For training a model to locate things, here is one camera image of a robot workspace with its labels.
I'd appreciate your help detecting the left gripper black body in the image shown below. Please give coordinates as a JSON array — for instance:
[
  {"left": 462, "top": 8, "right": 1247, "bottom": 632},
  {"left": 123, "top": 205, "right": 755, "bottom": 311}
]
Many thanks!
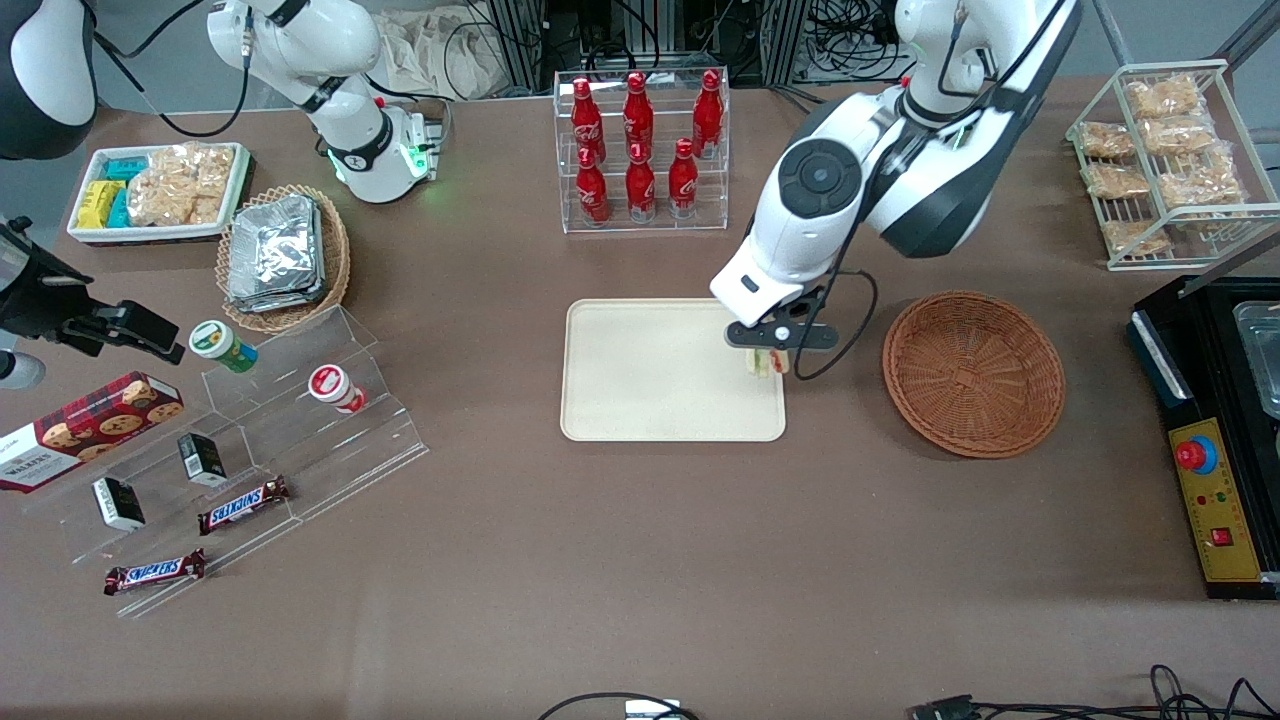
[{"left": 725, "top": 297, "right": 839, "bottom": 353}]

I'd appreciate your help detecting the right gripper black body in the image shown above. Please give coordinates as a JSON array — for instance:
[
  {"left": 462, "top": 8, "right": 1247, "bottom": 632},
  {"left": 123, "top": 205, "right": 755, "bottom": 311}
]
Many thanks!
[{"left": 0, "top": 216, "right": 103, "bottom": 343}]

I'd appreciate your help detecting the white rectangular snack tray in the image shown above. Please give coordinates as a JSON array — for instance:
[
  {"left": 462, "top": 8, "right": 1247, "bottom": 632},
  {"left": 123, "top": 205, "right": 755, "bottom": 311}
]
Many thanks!
[{"left": 67, "top": 143, "right": 252, "bottom": 247}]

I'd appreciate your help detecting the cream plastic tray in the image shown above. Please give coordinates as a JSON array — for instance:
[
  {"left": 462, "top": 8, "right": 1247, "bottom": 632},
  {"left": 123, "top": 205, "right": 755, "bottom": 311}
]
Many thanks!
[{"left": 560, "top": 298, "right": 788, "bottom": 443}]

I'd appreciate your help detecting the empty brown wicker basket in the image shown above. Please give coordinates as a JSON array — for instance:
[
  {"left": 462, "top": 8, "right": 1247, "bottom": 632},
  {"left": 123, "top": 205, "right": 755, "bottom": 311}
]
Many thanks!
[{"left": 882, "top": 291, "right": 1066, "bottom": 459}]

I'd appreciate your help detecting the wicker basket with foil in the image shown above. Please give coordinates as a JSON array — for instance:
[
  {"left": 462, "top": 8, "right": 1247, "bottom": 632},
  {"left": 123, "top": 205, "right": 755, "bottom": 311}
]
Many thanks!
[{"left": 216, "top": 184, "right": 352, "bottom": 335}]

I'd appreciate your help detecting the steel tray in machine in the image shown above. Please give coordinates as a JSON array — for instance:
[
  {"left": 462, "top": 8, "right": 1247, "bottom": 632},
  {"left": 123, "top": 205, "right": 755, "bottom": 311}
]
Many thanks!
[{"left": 1232, "top": 300, "right": 1280, "bottom": 421}]

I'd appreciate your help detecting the green lidded cup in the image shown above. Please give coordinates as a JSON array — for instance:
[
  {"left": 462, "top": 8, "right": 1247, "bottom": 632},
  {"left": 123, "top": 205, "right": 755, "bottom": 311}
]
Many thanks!
[{"left": 189, "top": 320, "right": 259, "bottom": 375}]

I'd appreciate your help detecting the red Walkers cookie box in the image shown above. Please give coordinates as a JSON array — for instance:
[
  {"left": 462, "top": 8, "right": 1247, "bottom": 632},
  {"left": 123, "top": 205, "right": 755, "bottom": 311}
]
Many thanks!
[{"left": 0, "top": 371, "right": 185, "bottom": 494}]

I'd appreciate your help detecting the yellow snack pack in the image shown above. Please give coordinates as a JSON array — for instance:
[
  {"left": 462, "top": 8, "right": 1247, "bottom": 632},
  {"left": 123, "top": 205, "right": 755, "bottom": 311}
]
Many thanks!
[{"left": 77, "top": 180, "right": 126, "bottom": 230}]

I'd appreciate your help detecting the large clear cracker bag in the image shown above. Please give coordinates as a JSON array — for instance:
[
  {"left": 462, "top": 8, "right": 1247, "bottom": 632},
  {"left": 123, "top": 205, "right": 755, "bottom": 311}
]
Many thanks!
[{"left": 127, "top": 144, "right": 237, "bottom": 228}]

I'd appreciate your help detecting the small black box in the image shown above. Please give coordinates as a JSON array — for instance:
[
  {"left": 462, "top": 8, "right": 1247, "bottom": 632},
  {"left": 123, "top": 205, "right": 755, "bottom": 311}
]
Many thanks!
[
  {"left": 177, "top": 432, "right": 229, "bottom": 489},
  {"left": 91, "top": 476, "right": 147, "bottom": 533}
]

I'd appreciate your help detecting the clear acrylic bottle rack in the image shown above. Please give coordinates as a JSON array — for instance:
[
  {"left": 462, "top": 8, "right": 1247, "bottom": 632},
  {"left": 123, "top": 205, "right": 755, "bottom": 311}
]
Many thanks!
[{"left": 553, "top": 67, "right": 732, "bottom": 235}]

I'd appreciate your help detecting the red cola bottle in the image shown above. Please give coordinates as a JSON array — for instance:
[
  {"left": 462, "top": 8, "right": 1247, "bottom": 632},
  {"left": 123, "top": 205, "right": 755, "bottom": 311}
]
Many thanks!
[
  {"left": 576, "top": 147, "right": 611, "bottom": 226},
  {"left": 623, "top": 71, "right": 655, "bottom": 156},
  {"left": 571, "top": 77, "right": 605, "bottom": 161},
  {"left": 625, "top": 142, "right": 657, "bottom": 224},
  {"left": 667, "top": 137, "right": 700, "bottom": 220},
  {"left": 692, "top": 69, "right": 725, "bottom": 157}
]

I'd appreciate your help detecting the Snickers bar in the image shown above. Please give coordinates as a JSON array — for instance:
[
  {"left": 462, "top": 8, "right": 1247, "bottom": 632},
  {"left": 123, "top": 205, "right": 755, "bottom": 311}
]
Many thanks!
[
  {"left": 103, "top": 548, "right": 208, "bottom": 598},
  {"left": 197, "top": 475, "right": 292, "bottom": 537}
]

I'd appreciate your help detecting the red and white cup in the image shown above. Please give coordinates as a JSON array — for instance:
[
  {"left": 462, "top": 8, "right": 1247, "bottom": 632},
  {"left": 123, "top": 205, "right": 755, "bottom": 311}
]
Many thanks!
[{"left": 307, "top": 364, "right": 367, "bottom": 415}]

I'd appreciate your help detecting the clear acrylic stepped stand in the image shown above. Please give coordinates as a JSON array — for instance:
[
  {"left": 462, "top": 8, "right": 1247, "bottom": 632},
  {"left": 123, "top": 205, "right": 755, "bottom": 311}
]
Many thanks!
[{"left": 20, "top": 305, "right": 431, "bottom": 619}]

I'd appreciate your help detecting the clear bag of crackers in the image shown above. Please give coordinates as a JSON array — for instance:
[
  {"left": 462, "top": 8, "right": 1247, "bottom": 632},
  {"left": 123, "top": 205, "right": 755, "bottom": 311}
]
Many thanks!
[
  {"left": 1158, "top": 160, "right": 1247, "bottom": 210},
  {"left": 1078, "top": 122, "right": 1137, "bottom": 161},
  {"left": 1125, "top": 75, "right": 1206, "bottom": 120},
  {"left": 1100, "top": 220, "right": 1173, "bottom": 257},
  {"left": 1140, "top": 115, "right": 1217, "bottom": 157},
  {"left": 1082, "top": 163, "right": 1142, "bottom": 200}
]

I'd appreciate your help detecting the beige crumpled cloth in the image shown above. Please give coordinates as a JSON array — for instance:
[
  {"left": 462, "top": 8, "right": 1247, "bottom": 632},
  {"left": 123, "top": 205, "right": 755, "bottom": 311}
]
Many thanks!
[{"left": 375, "top": 5, "right": 517, "bottom": 102}]

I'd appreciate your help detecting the black sealing machine yellow panel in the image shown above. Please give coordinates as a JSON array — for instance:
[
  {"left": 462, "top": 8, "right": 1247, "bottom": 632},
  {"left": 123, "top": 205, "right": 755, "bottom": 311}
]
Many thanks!
[{"left": 1128, "top": 225, "right": 1280, "bottom": 601}]

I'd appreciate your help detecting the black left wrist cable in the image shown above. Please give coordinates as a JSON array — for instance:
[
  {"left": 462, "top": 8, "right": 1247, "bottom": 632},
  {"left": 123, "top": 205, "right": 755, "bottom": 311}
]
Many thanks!
[{"left": 793, "top": 268, "right": 880, "bottom": 382}]

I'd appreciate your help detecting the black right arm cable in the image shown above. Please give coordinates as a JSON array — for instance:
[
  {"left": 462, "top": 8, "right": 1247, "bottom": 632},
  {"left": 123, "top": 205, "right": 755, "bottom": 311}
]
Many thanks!
[{"left": 92, "top": 0, "right": 253, "bottom": 139}]

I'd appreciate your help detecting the aluminium frame post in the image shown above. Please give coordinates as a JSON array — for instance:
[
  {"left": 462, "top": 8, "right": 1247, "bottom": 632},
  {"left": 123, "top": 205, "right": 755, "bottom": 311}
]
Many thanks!
[
  {"left": 761, "top": 0, "right": 812, "bottom": 87},
  {"left": 487, "top": 0, "right": 547, "bottom": 93}
]

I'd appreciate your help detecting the black cable bundle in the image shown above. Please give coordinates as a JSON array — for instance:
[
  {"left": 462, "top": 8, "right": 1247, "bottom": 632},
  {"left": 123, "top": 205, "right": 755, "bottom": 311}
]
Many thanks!
[{"left": 805, "top": 0, "right": 906, "bottom": 83}]

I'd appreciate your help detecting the white wire rack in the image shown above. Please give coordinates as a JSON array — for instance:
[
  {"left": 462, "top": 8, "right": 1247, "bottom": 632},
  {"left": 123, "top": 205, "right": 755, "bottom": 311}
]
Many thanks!
[{"left": 1066, "top": 60, "right": 1280, "bottom": 272}]

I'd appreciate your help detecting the black cable with white plug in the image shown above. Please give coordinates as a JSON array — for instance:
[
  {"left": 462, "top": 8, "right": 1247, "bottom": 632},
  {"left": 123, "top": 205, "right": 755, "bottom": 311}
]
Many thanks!
[{"left": 537, "top": 691, "right": 702, "bottom": 720}]

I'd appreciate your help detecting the black cable with connector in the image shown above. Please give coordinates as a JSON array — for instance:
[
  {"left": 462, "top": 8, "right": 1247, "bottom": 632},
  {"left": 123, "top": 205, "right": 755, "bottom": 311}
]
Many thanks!
[{"left": 908, "top": 664, "right": 1280, "bottom": 720}]

